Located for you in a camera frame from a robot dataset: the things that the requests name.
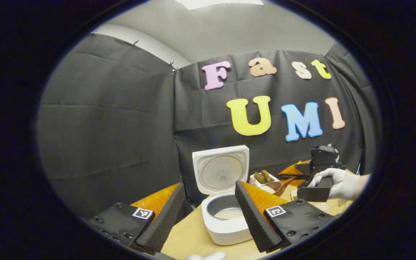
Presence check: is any white toaster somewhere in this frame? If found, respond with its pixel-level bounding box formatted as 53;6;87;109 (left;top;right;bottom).
250;172;280;189

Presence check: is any white rice cooker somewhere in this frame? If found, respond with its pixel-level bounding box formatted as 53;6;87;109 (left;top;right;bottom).
192;145;254;246

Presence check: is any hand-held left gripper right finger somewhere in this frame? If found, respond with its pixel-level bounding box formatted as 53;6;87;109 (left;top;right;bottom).
234;180;342;253

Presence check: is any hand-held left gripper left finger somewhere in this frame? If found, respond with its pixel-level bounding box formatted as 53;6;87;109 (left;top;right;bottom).
87;182;186;255

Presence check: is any large ceiling light panel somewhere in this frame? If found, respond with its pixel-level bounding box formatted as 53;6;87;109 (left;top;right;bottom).
175;0;264;10

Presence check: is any brown wooden spoon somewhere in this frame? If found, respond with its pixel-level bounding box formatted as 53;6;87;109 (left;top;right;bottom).
260;176;297;196

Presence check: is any black backdrop cloth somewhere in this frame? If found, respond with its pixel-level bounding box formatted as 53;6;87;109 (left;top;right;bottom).
36;32;382;217

